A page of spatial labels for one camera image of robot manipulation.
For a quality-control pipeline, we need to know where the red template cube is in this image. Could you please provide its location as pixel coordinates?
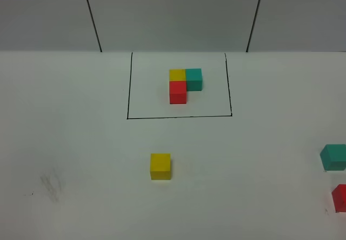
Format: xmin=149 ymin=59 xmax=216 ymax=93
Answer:
xmin=169 ymin=81 xmax=187 ymax=104

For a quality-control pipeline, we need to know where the yellow template cube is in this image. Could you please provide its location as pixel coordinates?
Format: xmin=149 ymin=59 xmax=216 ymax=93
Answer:
xmin=169 ymin=69 xmax=186 ymax=81

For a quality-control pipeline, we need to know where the teal template cube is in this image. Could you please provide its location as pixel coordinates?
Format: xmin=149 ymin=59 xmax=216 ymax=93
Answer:
xmin=185 ymin=68 xmax=203 ymax=91

